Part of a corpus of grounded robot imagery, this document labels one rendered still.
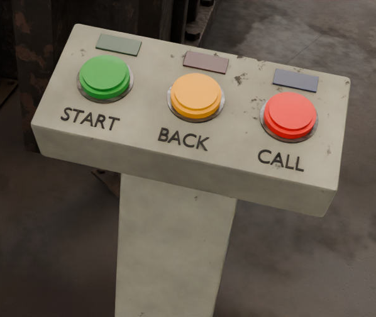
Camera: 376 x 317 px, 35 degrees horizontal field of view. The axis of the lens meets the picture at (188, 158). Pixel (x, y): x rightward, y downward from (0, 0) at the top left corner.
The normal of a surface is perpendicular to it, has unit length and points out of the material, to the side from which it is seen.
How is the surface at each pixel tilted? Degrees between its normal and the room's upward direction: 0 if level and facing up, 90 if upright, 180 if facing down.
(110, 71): 20
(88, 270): 0
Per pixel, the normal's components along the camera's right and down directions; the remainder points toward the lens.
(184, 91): 0.03, -0.51
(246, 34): 0.11, -0.76
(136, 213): -0.21, 0.61
